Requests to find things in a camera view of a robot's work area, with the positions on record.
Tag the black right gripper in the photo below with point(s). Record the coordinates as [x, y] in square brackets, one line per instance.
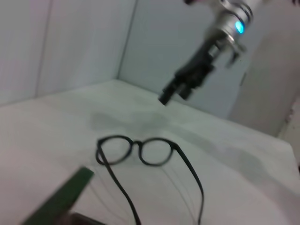
[197, 68]

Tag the black round glasses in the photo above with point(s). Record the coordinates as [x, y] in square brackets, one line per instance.
[140, 147]

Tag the green glasses case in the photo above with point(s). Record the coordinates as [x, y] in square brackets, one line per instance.
[68, 192]

